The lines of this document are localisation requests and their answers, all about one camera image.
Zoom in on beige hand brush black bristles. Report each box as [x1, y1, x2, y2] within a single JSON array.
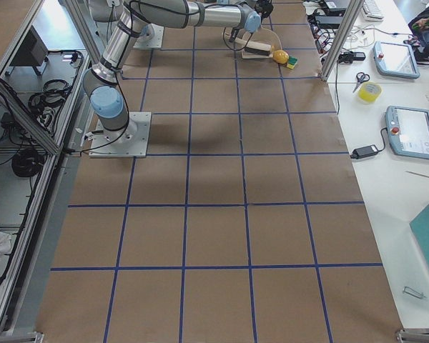
[[224, 28, 282, 59]]

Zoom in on yellow toy potato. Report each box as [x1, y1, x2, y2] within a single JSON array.
[[272, 50, 290, 64]]

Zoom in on green yellow sponge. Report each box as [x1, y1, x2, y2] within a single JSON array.
[[286, 56, 298, 69]]

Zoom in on beige plastic dustpan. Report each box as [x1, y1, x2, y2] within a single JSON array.
[[242, 27, 282, 59]]

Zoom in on black power brick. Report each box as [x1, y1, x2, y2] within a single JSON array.
[[350, 144, 380, 159]]

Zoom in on yellow tape roll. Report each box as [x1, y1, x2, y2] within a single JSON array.
[[357, 81, 383, 104]]

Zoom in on lower teach pendant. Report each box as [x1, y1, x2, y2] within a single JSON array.
[[385, 106, 429, 160]]

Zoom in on teach pendant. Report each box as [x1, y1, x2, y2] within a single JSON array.
[[373, 41, 420, 79], [385, 106, 429, 160]]

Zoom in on upper teach pendant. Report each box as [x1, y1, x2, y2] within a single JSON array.
[[373, 41, 420, 79]]

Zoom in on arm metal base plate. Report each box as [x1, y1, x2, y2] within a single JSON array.
[[88, 112, 152, 158], [133, 24, 164, 50]]

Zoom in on black handled scissors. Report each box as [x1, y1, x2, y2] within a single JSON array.
[[352, 71, 370, 93]]

